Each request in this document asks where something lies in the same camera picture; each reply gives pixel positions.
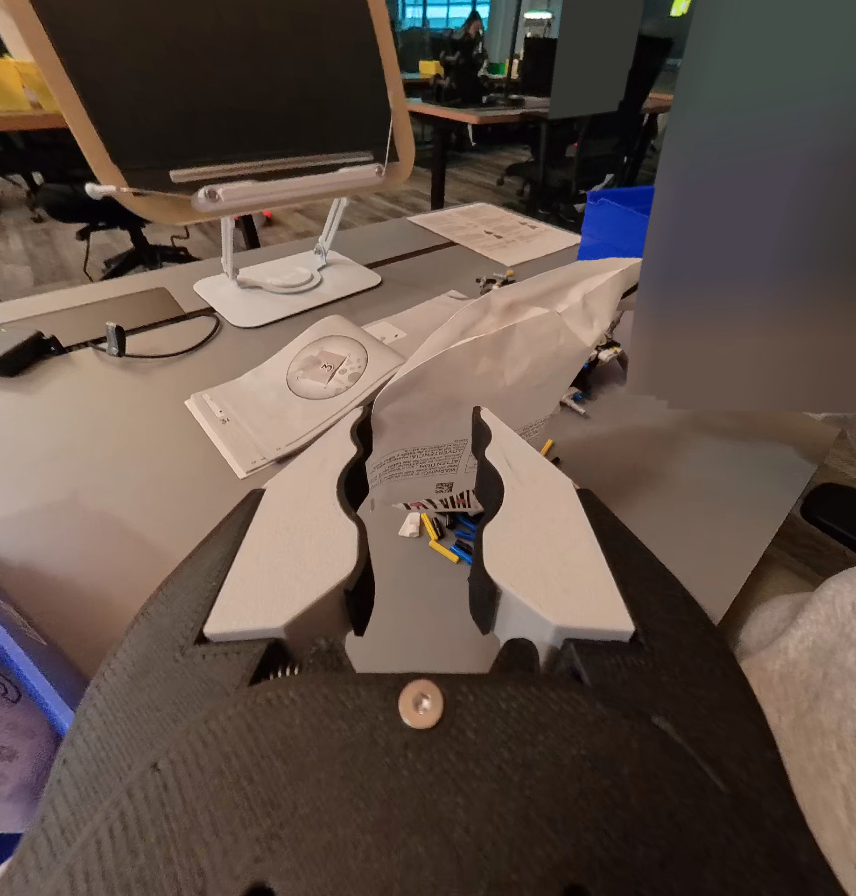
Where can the printed white paper bag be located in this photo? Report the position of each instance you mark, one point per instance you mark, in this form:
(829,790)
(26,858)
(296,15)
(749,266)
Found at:
(505,336)

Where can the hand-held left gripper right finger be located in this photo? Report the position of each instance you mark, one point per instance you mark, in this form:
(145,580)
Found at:
(554,560)

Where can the heap of mixed lego pieces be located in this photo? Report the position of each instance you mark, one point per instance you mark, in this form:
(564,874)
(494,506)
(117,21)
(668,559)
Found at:
(442,551)

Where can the small lego pieces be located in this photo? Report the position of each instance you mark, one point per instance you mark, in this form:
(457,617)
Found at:
(496,280)

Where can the dark office desk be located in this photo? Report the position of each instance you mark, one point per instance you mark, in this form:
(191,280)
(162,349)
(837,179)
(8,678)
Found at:
(470,112)

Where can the black chair armrest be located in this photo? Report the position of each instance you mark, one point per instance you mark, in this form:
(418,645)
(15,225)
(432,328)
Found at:
(841,518)

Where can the black wood-edged board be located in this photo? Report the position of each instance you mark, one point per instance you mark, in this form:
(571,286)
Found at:
(211,84)

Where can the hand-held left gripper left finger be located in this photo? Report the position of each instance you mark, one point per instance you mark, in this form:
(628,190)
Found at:
(288,553)

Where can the printed paper sheet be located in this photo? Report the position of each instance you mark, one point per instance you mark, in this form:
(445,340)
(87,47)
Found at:
(498,234)

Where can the partly built lego model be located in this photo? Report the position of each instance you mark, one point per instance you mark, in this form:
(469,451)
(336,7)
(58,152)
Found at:
(606,353)

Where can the white folding stand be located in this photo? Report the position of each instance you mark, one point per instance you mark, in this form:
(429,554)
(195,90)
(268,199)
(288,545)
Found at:
(288,294)

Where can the black office chair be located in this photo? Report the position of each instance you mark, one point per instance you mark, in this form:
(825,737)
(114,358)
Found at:
(127,245)

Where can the black power adapter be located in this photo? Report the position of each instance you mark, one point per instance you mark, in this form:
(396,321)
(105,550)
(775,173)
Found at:
(8,350)

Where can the long wooden table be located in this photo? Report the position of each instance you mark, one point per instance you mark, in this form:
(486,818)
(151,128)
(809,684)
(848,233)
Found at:
(22,120)

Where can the lego instruction booklet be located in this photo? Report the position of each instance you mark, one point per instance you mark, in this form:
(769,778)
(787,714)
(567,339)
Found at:
(274,406)

